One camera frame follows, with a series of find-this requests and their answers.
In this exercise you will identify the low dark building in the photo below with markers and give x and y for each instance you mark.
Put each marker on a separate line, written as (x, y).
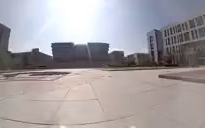
(33, 59)

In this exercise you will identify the wide dark block building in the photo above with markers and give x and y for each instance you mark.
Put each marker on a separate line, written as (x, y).
(63, 53)

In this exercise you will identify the pale paved plaza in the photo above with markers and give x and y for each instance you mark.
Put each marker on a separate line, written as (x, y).
(123, 96)

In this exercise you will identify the large white building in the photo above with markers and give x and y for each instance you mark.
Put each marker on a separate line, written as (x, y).
(190, 36)

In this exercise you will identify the flat dark planting bed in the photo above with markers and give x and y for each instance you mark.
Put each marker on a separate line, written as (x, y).
(43, 74)

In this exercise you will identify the raised paved bed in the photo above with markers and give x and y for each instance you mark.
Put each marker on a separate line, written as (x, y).
(193, 76)

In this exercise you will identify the pale low building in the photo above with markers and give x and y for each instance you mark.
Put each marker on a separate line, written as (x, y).
(140, 59)

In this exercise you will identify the small grey building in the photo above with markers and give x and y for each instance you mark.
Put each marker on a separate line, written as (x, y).
(116, 58)

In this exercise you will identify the tall dark building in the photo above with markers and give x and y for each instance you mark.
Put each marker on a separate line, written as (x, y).
(0, 46)

